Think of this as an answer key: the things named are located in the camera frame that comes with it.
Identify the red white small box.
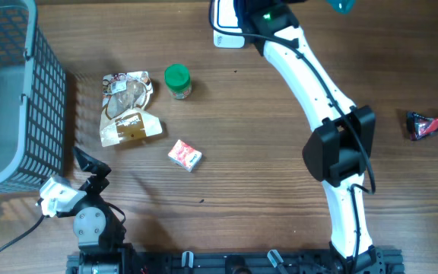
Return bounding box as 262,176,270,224
168,139,202,172

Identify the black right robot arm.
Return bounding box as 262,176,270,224
233,1,376,273

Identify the white barcode scanner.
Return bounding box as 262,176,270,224
212,0,245,49

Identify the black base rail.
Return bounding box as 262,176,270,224
65,247,406,274

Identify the grey plastic mesh basket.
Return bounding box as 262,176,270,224
0,0,67,193

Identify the green lid jar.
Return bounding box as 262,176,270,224
164,64,192,100

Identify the snack packet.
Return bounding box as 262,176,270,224
100,71,163,147

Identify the blue mouthwash bottle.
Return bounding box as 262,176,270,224
326,0,356,14

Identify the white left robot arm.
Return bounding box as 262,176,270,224
65,146,135,274

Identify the black red snack pouch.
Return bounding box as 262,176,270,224
406,111,438,141

